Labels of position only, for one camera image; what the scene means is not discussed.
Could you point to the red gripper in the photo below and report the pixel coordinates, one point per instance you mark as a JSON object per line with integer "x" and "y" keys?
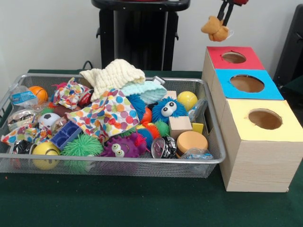
{"x": 240, "y": 2}

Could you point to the tan plush animal toy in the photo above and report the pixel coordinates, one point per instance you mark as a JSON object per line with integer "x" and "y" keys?
{"x": 215, "y": 29}

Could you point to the clear blue plastic packet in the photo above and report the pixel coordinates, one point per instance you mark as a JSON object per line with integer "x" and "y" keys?
{"x": 198, "y": 109}

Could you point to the cream waffle cloth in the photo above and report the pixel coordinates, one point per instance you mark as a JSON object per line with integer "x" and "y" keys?
{"x": 113, "y": 75}

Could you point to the large polka dot cloth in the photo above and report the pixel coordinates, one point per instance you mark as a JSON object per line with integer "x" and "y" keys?
{"x": 106, "y": 116}

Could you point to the clear mesh bin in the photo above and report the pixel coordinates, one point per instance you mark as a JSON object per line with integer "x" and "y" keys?
{"x": 210, "y": 142}

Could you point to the wooden box with three holes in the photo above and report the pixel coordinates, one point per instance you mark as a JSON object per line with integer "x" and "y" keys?
{"x": 258, "y": 156}

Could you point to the black chair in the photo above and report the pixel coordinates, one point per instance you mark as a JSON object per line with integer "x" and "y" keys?
{"x": 291, "y": 52}

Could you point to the mint green knit cloth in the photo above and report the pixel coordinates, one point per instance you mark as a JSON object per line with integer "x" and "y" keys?
{"x": 146, "y": 91}

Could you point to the blue fuzzy ball with eyes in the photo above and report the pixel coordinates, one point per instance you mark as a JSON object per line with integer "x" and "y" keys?
{"x": 168, "y": 109}

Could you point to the yellow block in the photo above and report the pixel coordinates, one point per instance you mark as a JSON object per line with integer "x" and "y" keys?
{"x": 198, "y": 127}

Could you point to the wooden cube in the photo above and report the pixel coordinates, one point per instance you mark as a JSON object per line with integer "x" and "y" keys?
{"x": 180, "y": 126}

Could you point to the teal blue spiky ball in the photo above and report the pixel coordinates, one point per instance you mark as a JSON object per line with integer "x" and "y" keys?
{"x": 138, "y": 105}

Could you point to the round wooden disc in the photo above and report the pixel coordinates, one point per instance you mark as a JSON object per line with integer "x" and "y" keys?
{"x": 191, "y": 142}

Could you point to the clear crumpled plastic packet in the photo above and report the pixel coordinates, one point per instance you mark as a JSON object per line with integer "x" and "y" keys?
{"x": 197, "y": 153}

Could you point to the purple spiky ball with eyes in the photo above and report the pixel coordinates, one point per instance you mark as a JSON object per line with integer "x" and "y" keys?
{"x": 122, "y": 146}

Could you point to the large green spiky ball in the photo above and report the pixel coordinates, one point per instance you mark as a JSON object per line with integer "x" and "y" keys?
{"x": 81, "y": 144}

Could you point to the purple plastic block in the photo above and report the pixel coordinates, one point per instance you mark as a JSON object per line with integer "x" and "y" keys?
{"x": 66, "y": 135}

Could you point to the small orange basketball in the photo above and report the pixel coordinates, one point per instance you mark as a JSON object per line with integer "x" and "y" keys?
{"x": 39, "y": 93}

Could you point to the small black white soccer ball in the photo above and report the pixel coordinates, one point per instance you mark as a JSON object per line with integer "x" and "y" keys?
{"x": 48, "y": 120}

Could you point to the clear plastic bottle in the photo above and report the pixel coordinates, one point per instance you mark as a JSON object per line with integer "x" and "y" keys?
{"x": 22, "y": 97}

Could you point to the yellow smiley ball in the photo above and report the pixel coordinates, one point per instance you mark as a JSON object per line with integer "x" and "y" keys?
{"x": 46, "y": 155}

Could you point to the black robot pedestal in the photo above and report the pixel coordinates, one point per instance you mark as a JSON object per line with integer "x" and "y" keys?
{"x": 142, "y": 38}

